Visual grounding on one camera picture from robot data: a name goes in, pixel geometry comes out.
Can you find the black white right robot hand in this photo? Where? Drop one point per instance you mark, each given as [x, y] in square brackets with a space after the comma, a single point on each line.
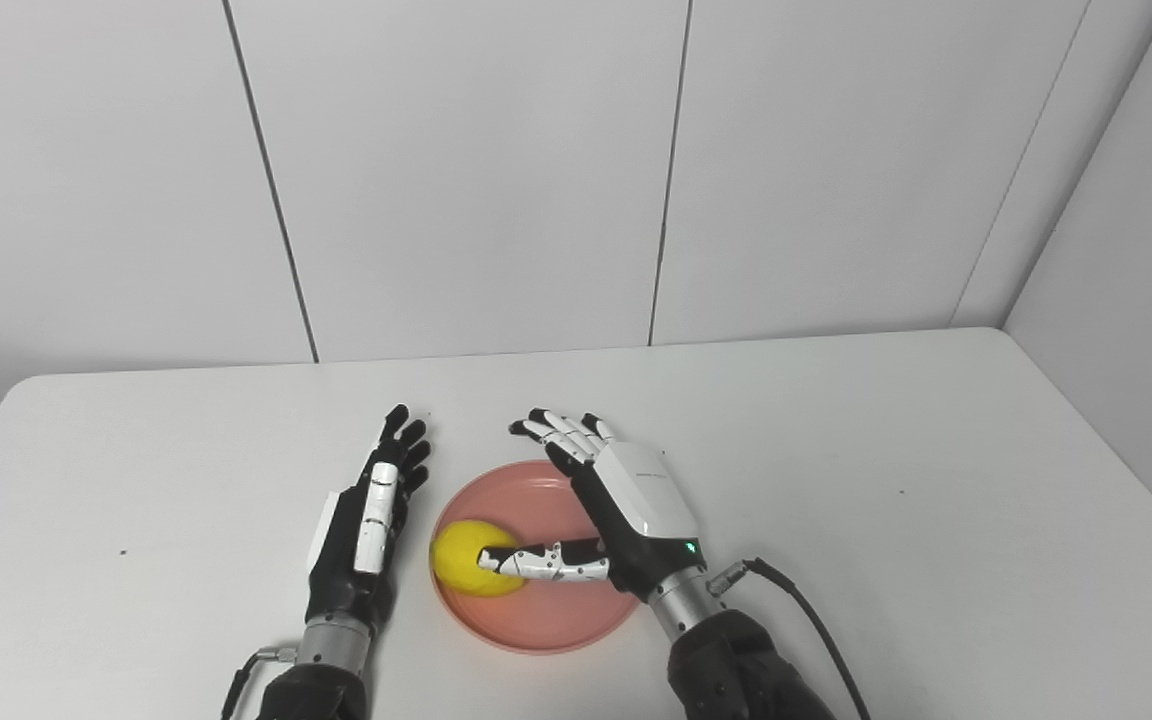
[641, 500]

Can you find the yellow lemon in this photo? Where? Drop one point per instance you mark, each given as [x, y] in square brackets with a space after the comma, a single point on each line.
[456, 555]

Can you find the pink plate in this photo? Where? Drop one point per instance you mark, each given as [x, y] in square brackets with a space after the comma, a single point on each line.
[556, 615]

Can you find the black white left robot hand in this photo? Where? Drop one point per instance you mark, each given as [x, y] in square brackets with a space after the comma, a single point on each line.
[341, 575]

